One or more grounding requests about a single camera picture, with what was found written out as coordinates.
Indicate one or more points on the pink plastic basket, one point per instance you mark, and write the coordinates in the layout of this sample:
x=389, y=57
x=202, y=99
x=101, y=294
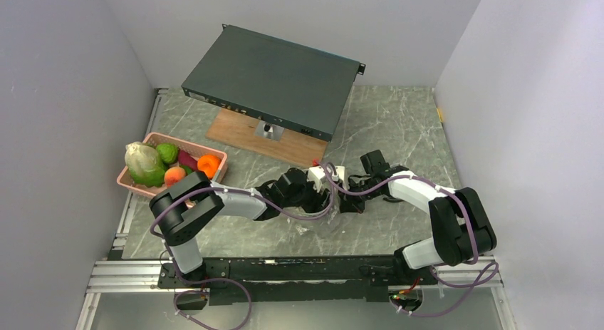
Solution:
x=195, y=150

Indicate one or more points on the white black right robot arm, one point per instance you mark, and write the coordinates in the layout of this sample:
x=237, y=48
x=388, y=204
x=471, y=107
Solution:
x=461, y=230

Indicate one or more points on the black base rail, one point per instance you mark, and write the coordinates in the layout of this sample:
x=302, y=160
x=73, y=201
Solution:
x=371, y=278

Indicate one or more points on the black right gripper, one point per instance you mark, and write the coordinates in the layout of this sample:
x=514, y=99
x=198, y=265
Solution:
x=348, y=204

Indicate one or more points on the green fake chili pepper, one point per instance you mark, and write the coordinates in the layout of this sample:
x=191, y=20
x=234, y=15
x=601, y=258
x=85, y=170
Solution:
x=188, y=170

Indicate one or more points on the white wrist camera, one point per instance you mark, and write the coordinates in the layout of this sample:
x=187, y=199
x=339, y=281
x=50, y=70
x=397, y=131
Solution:
x=317, y=176
x=338, y=175

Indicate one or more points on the red peach fake fruit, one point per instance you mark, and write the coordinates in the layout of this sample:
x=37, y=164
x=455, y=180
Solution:
x=173, y=175

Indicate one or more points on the dark rack network switch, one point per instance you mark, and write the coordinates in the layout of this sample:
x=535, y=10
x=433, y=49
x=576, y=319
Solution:
x=280, y=82

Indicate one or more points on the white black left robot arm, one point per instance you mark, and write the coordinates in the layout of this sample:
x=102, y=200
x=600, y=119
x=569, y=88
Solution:
x=184, y=209

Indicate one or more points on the wooden board stand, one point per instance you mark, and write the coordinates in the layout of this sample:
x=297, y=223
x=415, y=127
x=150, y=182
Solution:
x=243, y=132

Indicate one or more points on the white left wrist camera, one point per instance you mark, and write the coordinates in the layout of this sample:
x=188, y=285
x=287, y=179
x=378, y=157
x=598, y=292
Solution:
x=317, y=176

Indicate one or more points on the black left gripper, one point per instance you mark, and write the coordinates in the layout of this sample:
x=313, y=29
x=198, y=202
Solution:
x=315, y=206

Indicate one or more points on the white fake food pieces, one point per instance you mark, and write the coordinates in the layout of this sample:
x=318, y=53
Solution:
x=144, y=164

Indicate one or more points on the clear zip top bag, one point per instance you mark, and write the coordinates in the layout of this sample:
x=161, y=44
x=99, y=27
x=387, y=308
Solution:
x=324, y=226

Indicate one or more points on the aluminium frame rail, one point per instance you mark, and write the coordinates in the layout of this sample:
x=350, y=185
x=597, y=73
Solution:
x=117, y=277

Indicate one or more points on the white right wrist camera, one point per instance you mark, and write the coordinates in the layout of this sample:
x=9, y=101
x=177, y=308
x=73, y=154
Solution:
x=338, y=175

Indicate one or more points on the dark red fake fruit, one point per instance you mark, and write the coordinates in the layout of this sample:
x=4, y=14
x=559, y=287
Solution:
x=184, y=158

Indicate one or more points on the orange fake fruit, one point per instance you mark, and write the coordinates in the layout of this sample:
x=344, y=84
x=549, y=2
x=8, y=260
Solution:
x=209, y=165

